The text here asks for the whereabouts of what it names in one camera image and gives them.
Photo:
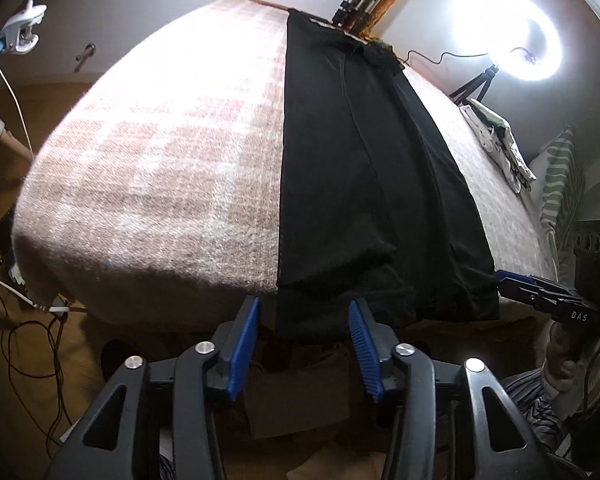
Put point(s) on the white gloved right hand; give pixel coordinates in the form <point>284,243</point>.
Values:
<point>571,371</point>

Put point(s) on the pink plaid bed blanket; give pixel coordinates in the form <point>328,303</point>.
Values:
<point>155,201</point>

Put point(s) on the ring light on tripod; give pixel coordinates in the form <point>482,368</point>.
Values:
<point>490,39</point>

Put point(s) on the black garment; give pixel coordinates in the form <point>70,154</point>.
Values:
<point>372,202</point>

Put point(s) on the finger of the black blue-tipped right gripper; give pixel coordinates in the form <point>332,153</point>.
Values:
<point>543,295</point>

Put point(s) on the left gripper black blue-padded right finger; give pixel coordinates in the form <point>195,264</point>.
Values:
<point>373,343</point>

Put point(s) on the white clip lamp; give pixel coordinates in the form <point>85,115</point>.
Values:
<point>17,36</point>

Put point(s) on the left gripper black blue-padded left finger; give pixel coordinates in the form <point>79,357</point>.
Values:
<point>235,341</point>

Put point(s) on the striped purple trouser leg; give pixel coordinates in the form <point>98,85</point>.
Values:
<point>537,401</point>

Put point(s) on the folded white patterned clothes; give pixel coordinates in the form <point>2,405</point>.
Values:
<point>495,136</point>

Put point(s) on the green striped pillow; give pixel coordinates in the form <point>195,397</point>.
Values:
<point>557,193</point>

